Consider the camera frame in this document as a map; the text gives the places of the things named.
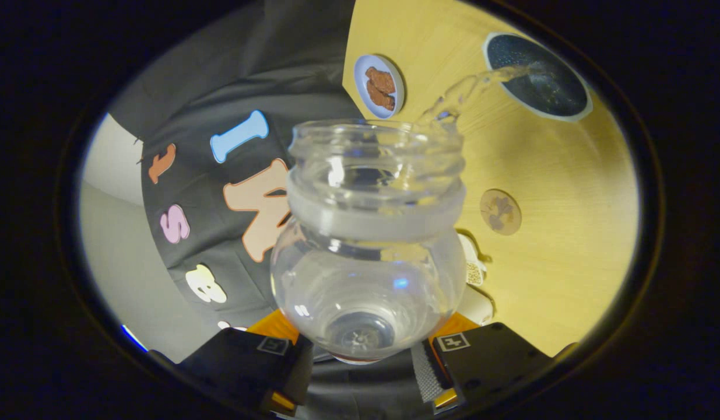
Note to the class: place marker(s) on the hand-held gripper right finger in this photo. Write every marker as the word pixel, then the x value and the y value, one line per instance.
pixel 488 356

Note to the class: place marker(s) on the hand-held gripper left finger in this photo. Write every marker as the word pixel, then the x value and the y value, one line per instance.
pixel 237 361

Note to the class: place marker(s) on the round wooden coaster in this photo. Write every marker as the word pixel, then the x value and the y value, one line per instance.
pixel 501 212

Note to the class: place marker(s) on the clear glass bottle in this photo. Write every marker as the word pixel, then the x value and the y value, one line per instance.
pixel 368 233

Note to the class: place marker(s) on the white dish with green powder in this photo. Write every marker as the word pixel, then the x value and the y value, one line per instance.
pixel 475 268

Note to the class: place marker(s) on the wooden table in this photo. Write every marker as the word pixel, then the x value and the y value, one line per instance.
pixel 569 233

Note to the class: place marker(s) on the black backdrop cloth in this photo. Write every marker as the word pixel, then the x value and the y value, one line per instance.
pixel 220 87

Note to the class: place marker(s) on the brown food piece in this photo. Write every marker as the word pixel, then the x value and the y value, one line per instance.
pixel 380 97
pixel 382 80

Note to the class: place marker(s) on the light blue plate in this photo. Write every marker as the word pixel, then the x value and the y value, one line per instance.
pixel 360 87

